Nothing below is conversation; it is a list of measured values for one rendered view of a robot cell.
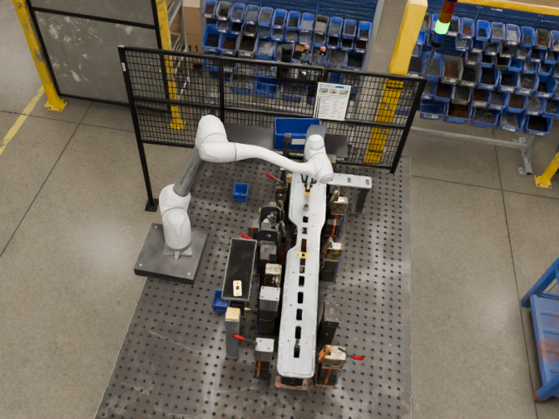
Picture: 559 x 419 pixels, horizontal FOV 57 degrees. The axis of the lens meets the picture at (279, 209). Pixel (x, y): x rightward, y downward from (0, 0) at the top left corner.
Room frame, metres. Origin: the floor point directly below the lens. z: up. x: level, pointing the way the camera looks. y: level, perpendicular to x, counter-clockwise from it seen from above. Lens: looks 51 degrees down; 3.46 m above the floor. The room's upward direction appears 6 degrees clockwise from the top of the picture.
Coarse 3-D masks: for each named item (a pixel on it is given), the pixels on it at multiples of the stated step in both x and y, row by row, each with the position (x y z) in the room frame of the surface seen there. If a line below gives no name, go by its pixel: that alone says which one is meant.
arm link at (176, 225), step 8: (168, 216) 1.82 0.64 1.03; (176, 216) 1.83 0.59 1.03; (184, 216) 1.84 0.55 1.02; (168, 224) 1.78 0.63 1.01; (176, 224) 1.78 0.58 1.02; (184, 224) 1.80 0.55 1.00; (168, 232) 1.76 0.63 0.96; (176, 232) 1.76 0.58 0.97; (184, 232) 1.77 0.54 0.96; (168, 240) 1.75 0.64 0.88; (176, 240) 1.74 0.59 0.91; (184, 240) 1.76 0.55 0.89; (176, 248) 1.74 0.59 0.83
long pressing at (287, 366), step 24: (312, 192) 2.15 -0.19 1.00; (288, 216) 1.95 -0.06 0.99; (312, 216) 1.96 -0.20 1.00; (312, 240) 1.78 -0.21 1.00; (288, 264) 1.59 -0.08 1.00; (312, 264) 1.61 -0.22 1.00; (288, 288) 1.44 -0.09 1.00; (312, 288) 1.46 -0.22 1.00; (288, 312) 1.30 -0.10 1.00; (312, 312) 1.32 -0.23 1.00; (288, 336) 1.17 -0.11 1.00; (312, 336) 1.18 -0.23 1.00; (288, 360) 1.04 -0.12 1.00; (312, 360) 1.05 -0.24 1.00
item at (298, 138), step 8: (280, 120) 2.63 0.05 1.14; (288, 120) 2.64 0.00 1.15; (296, 120) 2.64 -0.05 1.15; (304, 120) 2.65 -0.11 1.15; (312, 120) 2.66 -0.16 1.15; (280, 128) 2.63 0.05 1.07; (288, 128) 2.64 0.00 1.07; (296, 128) 2.65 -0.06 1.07; (304, 128) 2.65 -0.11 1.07; (280, 136) 2.47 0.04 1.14; (296, 136) 2.49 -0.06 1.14; (304, 136) 2.49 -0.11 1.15; (280, 144) 2.48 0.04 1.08; (296, 144) 2.49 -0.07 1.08; (304, 144) 2.50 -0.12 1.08
